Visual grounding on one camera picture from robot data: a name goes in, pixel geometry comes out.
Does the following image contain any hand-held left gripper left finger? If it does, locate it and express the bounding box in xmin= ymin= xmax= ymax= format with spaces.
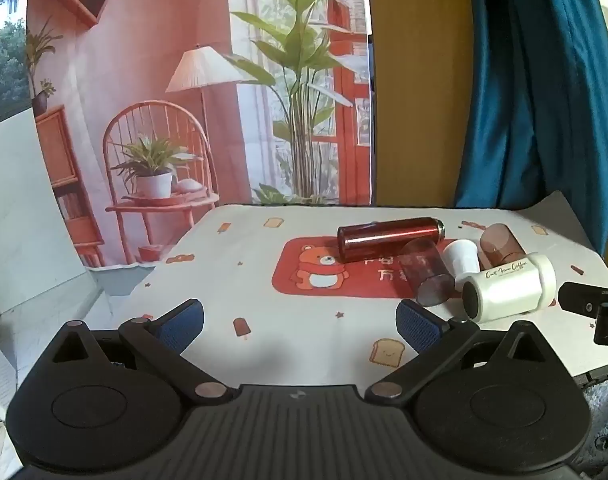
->
xmin=48 ymin=299 xmax=239 ymax=404

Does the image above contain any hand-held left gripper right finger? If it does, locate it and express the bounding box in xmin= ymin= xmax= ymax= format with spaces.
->
xmin=365 ymin=299 xmax=548 ymax=404

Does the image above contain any yellow wooden panel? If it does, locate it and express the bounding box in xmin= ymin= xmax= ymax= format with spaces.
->
xmin=365 ymin=0 xmax=476 ymax=209

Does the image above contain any purple translucent cup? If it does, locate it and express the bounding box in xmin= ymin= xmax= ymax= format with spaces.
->
xmin=398 ymin=238 xmax=455 ymax=307

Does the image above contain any small white cup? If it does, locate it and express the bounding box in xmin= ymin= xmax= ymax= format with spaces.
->
xmin=442 ymin=239 xmax=481 ymax=287

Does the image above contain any brown translucent cup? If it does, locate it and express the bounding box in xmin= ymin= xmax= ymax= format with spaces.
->
xmin=478 ymin=223 xmax=528 ymax=270

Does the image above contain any white cup with script label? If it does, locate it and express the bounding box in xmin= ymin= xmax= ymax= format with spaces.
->
xmin=461 ymin=253 xmax=557 ymax=324

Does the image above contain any red metallic bottle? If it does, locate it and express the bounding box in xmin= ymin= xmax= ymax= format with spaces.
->
xmin=337 ymin=216 xmax=445 ymax=264

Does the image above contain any wall poster of room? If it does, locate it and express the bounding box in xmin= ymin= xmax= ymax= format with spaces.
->
xmin=26 ymin=0 xmax=375 ymax=269

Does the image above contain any blue curtain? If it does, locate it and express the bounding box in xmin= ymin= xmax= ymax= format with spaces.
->
xmin=453 ymin=0 xmax=608 ymax=257

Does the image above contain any printed bear tablecloth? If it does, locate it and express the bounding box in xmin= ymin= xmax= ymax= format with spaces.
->
xmin=91 ymin=203 xmax=608 ymax=387

